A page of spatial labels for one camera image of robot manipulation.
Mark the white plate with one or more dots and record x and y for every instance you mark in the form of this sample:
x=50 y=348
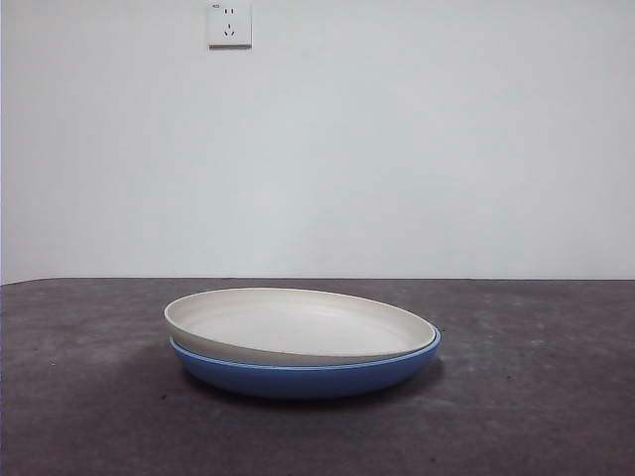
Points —
x=297 y=327

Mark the blue plate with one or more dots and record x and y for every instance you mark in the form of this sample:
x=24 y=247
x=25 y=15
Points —
x=307 y=382

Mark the white wall socket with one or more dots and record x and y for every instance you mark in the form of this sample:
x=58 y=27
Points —
x=229 y=26

